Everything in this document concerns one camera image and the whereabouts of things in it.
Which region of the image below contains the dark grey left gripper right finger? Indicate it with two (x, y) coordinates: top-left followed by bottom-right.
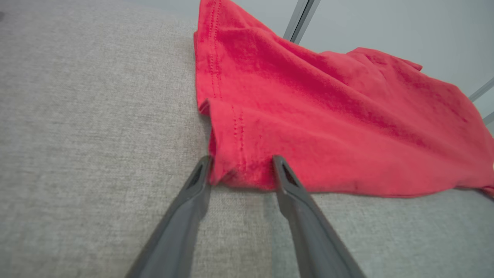
(272, 155), (365, 278)

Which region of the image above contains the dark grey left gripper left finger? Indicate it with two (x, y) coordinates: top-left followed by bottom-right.
(125, 155), (213, 278)

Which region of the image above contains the red jersey with white trim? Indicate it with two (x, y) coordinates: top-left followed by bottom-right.
(193, 0), (494, 199)

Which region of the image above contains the grey fabric sofa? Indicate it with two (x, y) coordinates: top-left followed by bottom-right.
(0, 0), (494, 278)

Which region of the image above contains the grey metal partition post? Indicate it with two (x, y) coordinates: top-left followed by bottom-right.
(284, 0), (321, 44)

